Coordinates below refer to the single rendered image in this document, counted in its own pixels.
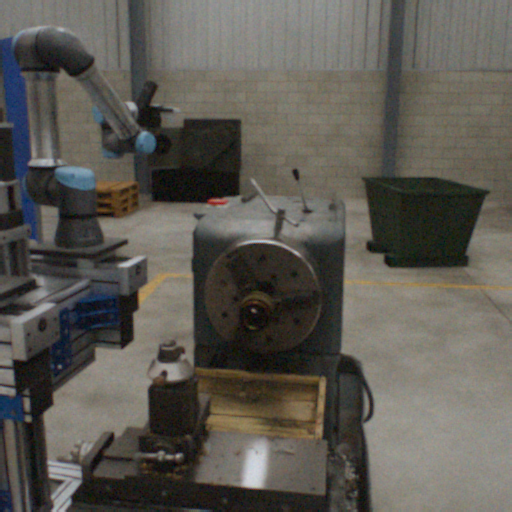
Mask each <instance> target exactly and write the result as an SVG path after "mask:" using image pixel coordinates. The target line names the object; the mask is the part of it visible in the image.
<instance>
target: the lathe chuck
mask: <svg viewBox="0 0 512 512"><path fill-rule="evenodd" d="M273 237H274V235H267V234H262V235H254V236H249V237H245V238H243V239H240V240H238V241H237V242H235V243H234V244H232V245H231V246H230V248H227V249H226V250H225V251H224V253H223V254H222V255H221V256H220V257H219V258H218V259H217V260H216V262H215V263H214V264H213V267H212V269H211V270H210V273H208V275H207V278H206V281H205V287H204V302H205V308H206V312H207V315H208V317H210V319H211V321H212V324H213V326H214V327H215V328H216V330H217V331H218V332H219V333H220V334H221V335H222V336H223V337H224V338H225V339H226V340H227V342H230V343H231V342H232V339H233V337H234V335H235V333H236V331H237V329H238V327H239V325H240V323H239V304H240V301H241V299H242V298H241V296H240V295H239V293H238V291H239V289H238V288H237V286H236V285H235V282H234V281H233V279H234V277H233V275H232V274H231V272H230V271H229V269H227V268H226V266H225V264H224V263H225V262H226V261H227V259H226V257H225V256H224V255H225V254H226V253H229V252H230V251H232V250H233V249H235V248H236V249H237V250H238V252H239V253H240V255H241V256H242V258H243V259H244V261H245V262H246V264H248V266H249V268H250V269H251V271H252V272H253V274H254V275H255V277H256V278H257V280H258V281H259V282H267V283H269V285H271V286H272V287H274V289H275V290H276V291H277V292H285V291H318V297H319V304H318V305H313V309H312V310H295V312H293V313H282V315H274V318H273V319H272V321H271V323H270V324H269V325H268V326H267V327H266V329H263V330H262V331H260V332H253V333H252V335H251V337H250V338H249V340H248V343H246V345H245V347H244V348H243V350H246V351H250V352H254V353H276V352H280V351H285V350H287V349H290V348H292V347H294V346H295V345H297V344H298V343H300V342H301V340H302V339H304V338H305V337H306V336H307V335H308V334H309V333H310V332H311V330H312V329H313V327H314V325H315V324H316V320H317V318H318V315H319V311H320V304H321V295H323V285H321V278H320V275H319V272H318V269H317V267H316V264H315V262H314V261H313V259H312V258H311V257H310V255H309V254H308V253H307V252H306V251H305V250H304V249H302V248H300V246H299V245H298V244H296V243H295V242H293V241H291V240H289V239H287V238H283V237H280V236H279V237H278V239H280V240H281V241H276V240H272V239H270V238H273Z"/></svg>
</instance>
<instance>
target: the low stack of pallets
mask: <svg viewBox="0 0 512 512"><path fill-rule="evenodd" d="M96 183H97V186H96V194H97V213H98V217H99V216H101V215H103V214H105V213H107V212H115V217H116V218H122V217H124V216H126V215H127V214H129V213H130V212H132V211H134V210H136V208H138V207H139V206H140V205H139V201H138V200H139V199H138V198H139V184H138V183H139V181H127V182H123V181H96ZM130 185H131V189H130V187H129V186H130ZM129 196H131V198H129ZM131 203H132V206H131V207H130V205H129V204H131ZM123 211H124V212H123Z"/></svg>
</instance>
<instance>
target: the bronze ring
mask: <svg viewBox="0 0 512 512"><path fill-rule="evenodd" d="M251 309H257V310H259V311H261V312H262V314H256V313H254V312H252V311H251ZM274 315H275V304H274V301H273V300H272V298H271V297H270V296H269V295H267V294H264V293H262V292H251V293H249V294H246V295H245V296H243V297H242V299H241V301H240V304H239V323H240V325H241V326H242V327H243V328H244V329H245V330H248V331H250V332H260V331H262V330H263V329H266V327H267V326H268V325H269V324H270V323H271V321H272V319H273V318H274Z"/></svg>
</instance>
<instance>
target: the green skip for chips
mask: <svg viewBox="0 0 512 512"><path fill-rule="evenodd" d="M362 180H363V181H365V186H366V195H367V202H368V211H369V218H370V226H371V234H372V239H373V240H368V242H366V249H367V250H368V251H369V252H370V253H386V255H384V263H385V264H386V266H388V267H389V268H447V267H468V258H469V256H468V255H466V252H467V249H468V247H469V243H470V240H471V237H472V234H473V231H474V228H475V224H476V221H477V218H478V216H480V213H481V210H482V206H483V203H484V200H485V197H486V195H490V191H488V190H484V189H481V187H476V186H472V185H468V184H464V183H460V182H455V181H451V180H447V179H443V178H438V177H362Z"/></svg>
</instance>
